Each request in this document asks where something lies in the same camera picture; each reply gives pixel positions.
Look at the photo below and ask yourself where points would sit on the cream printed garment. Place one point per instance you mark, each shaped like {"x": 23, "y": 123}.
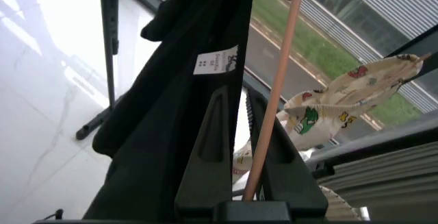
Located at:
{"x": 342, "y": 104}

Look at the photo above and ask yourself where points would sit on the black clothes rack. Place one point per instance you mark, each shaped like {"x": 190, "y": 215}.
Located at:
{"x": 109, "y": 28}

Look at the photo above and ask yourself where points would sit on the beige curtain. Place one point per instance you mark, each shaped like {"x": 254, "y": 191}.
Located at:
{"x": 393, "y": 183}

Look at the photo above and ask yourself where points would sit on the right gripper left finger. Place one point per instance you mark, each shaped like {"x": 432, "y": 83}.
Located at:
{"x": 205, "y": 183}

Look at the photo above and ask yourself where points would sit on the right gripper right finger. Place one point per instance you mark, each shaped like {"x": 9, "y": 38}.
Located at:
{"x": 291, "y": 186}

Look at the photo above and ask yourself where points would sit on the white laundry basket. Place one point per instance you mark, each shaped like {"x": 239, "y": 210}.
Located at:
{"x": 337, "y": 207}

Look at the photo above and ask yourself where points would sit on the black garment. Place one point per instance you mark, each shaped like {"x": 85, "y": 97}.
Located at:
{"x": 171, "y": 80}

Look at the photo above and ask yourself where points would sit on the window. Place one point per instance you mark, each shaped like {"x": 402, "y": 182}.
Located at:
{"x": 342, "y": 11}

